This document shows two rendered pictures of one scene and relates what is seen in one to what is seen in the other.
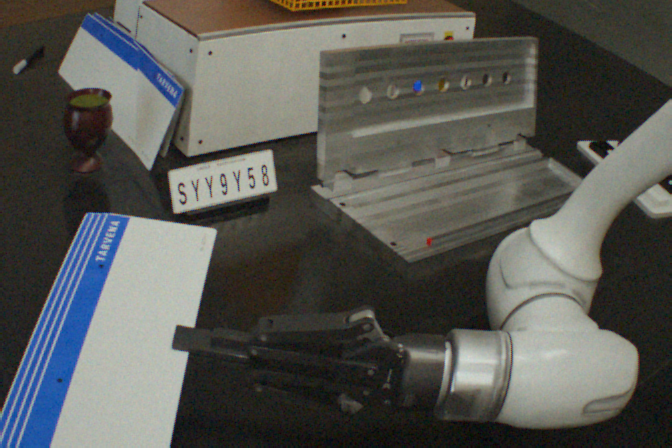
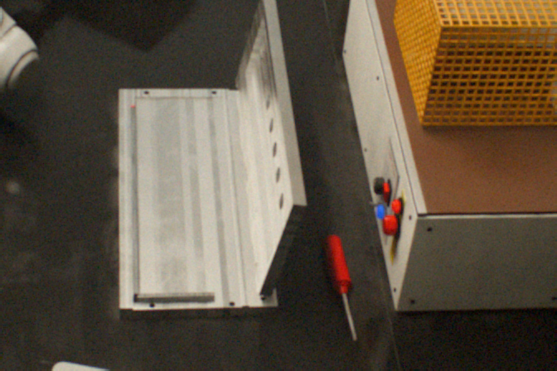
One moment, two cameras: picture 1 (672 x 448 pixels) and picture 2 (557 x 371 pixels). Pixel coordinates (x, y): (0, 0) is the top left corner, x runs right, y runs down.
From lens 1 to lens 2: 2.38 m
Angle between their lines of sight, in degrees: 90
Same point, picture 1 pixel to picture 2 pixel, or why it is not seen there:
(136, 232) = not seen: outside the picture
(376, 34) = (385, 110)
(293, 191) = not seen: hidden behind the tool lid
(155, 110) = not seen: hidden behind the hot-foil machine
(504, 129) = (257, 237)
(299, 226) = (215, 79)
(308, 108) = (363, 118)
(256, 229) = (223, 57)
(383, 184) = (231, 129)
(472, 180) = (212, 198)
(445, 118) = (262, 156)
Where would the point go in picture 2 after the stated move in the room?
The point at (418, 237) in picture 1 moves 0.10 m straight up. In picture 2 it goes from (147, 113) to (148, 61)
